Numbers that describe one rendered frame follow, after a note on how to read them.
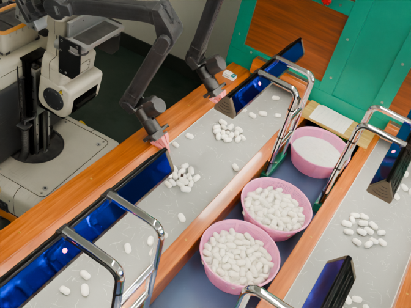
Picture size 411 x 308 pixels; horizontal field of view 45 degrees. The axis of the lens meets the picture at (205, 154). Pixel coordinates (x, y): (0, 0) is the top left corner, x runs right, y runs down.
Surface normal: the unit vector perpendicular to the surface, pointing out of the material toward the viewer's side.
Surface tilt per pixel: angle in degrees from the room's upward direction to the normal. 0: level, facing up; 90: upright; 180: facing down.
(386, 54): 90
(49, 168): 0
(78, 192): 0
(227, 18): 90
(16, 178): 0
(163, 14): 54
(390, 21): 90
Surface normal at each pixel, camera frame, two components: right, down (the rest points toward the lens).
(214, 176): 0.20, -0.73
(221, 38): -0.45, 0.52
